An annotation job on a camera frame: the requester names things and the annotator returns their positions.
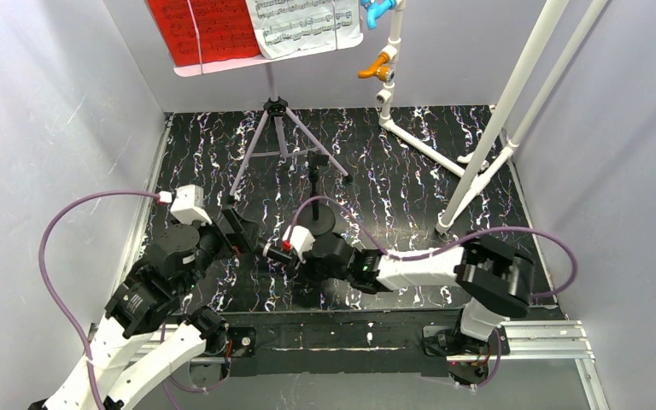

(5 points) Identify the lilac perforated music desk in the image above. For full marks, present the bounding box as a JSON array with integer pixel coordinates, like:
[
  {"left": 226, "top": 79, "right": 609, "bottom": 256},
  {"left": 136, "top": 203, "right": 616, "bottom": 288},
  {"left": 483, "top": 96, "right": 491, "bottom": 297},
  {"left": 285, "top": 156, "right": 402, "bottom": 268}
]
[{"left": 151, "top": 1, "right": 363, "bottom": 77}]

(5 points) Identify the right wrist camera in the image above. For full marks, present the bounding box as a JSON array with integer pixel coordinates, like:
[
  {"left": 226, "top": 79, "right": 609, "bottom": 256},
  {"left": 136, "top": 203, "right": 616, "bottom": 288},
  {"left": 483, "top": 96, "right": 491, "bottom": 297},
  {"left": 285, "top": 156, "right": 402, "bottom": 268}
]
[{"left": 282, "top": 225, "right": 315, "bottom": 263}]

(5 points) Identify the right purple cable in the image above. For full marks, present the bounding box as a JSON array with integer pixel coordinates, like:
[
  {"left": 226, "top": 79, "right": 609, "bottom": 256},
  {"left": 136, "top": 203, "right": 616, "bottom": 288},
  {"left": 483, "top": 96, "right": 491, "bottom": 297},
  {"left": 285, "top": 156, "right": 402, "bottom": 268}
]
[{"left": 290, "top": 195, "right": 579, "bottom": 389}]

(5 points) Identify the white sheet music page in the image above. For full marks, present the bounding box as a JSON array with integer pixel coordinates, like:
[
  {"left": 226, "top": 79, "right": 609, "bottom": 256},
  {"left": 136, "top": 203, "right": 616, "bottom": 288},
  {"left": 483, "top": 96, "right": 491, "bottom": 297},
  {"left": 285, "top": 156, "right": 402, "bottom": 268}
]
[{"left": 246, "top": 0, "right": 363, "bottom": 60}]

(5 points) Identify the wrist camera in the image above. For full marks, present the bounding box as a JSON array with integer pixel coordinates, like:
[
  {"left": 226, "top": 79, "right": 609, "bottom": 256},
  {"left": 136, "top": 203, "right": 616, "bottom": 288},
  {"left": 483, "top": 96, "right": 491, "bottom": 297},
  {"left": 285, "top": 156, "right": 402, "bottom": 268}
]
[
  {"left": 282, "top": 225, "right": 315, "bottom": 263},
  {"left": 157, "top": 184, "right": 213, "bottom": 225}
]

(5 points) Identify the white pvc pipe frame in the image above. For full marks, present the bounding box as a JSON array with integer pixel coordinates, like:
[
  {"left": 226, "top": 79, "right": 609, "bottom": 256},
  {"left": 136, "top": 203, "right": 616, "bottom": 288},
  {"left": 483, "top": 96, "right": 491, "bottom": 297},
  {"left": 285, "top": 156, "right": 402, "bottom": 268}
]
[{"left": 376, "top": 1, "right": 608, "bottom": 234}]

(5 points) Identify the blue tap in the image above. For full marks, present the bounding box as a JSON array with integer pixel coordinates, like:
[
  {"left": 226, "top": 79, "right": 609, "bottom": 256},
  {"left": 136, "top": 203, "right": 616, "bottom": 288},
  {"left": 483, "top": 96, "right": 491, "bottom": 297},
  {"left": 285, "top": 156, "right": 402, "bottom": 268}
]
[{"left": 360, "top": 0, "right": 399, "bottom": 30}]

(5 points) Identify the red sheet music page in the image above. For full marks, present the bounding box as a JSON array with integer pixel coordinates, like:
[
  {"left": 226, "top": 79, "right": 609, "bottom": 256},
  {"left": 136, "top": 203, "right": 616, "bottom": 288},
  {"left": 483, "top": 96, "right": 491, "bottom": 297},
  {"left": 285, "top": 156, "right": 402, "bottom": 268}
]
[{"left": 147, "top": 0, "right": 261, "bottom": 67}]

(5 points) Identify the lilac folding tripod stand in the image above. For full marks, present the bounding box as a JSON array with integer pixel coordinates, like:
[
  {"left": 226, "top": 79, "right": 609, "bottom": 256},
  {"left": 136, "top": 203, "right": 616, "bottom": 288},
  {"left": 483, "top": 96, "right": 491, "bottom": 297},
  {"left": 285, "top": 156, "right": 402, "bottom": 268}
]
[{"left": 228, "top": 62, "right": 354, "bottom": 203}]

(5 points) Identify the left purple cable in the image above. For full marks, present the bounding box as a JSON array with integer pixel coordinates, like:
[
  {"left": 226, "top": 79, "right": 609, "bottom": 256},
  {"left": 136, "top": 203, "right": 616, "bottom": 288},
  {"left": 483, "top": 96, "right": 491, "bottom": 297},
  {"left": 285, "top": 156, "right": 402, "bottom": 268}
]
[{"left": 39, "top": 190, "right": 216, "bottom": 410}]

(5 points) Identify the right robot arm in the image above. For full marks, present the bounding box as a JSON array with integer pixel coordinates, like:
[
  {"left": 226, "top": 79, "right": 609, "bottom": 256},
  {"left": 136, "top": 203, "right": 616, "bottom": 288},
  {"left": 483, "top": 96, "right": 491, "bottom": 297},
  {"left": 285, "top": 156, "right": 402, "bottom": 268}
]
[{"left": 284, "top": 233, "right": 535, "bottom": 356}]

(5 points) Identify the black microphone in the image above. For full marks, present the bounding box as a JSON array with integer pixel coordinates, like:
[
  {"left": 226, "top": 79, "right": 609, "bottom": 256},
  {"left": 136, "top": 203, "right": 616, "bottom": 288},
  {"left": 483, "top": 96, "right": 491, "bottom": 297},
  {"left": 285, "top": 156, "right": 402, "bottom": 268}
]
[{"left": 255, "top": 239, "right": 298, "bottom": 267}]

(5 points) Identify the black microphone desk stand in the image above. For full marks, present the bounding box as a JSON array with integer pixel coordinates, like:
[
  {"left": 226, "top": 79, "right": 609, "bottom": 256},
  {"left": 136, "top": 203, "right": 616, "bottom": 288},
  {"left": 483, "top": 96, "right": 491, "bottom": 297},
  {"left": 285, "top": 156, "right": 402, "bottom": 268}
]
[{"left": 301, "top": 149, "right": 337, "bottom": 237}]

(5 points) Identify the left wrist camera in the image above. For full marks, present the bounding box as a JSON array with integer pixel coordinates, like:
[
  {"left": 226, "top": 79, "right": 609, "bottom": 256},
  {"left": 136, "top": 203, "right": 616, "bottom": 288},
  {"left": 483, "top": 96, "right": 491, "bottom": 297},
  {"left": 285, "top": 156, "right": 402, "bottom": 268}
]
[{"left": 157, "top": 184, "right": 213, "bottom": 225}]

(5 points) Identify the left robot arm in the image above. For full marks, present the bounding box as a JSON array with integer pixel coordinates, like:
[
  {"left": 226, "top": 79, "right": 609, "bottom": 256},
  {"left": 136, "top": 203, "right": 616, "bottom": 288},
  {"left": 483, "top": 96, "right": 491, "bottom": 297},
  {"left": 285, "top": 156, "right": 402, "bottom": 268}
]
[{"left": 29, "top": 208, "right": 260, "bottom": 409}]

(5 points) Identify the purple cable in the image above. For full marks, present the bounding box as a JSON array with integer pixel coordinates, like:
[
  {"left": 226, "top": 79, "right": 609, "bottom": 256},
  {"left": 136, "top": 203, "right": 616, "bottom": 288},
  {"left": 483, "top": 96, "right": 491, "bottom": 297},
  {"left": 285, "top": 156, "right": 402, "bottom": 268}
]
[
  {"left": 39, "top": 190, "right": 216, "bottom": 410},
  {"left": 290, "top": 195, "right": 579, "bottom": 389}
]

